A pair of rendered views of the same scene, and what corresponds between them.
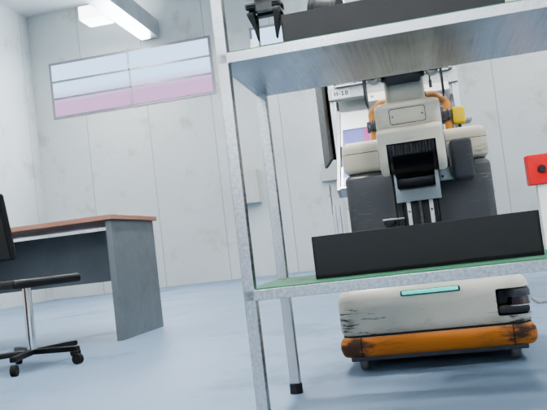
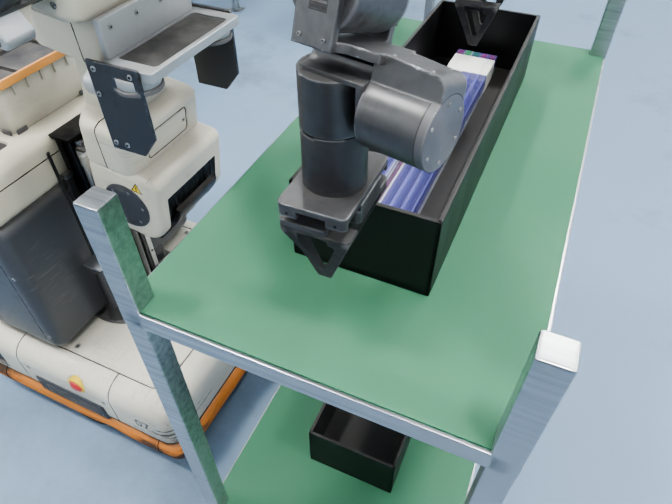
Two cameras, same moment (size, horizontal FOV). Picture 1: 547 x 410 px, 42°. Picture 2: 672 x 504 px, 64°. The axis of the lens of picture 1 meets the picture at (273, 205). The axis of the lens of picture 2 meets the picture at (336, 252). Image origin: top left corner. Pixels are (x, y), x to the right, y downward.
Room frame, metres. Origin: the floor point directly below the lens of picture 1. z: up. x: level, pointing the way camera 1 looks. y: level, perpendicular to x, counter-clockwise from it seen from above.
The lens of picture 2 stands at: (1.91, 0.33, 1.42)
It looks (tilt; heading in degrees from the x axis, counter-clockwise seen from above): 45 degrees down; 282
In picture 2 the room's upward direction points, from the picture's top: straight up
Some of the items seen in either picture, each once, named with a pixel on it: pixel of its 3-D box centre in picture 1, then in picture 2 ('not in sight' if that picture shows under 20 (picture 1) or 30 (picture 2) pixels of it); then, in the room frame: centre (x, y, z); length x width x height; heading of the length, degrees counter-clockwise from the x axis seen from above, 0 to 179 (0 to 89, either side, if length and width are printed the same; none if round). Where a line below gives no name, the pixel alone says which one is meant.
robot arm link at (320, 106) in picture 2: not in sight; (340, 97); (1.98, -0.04, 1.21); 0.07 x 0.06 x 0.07; 154
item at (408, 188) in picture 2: not in sight; (433, 132); (1.91, -0.37, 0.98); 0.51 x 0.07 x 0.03; 77
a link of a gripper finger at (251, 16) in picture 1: (261, 23); (330, 231); (1.99, -0.03, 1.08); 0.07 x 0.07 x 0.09; 78
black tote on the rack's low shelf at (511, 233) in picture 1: (424, 245); (399, 349); (1.91, -0.39, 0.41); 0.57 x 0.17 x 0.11; 78
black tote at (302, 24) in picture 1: (391, 24); (436, 115); (1.91, -0.37, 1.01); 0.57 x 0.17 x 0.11; 77
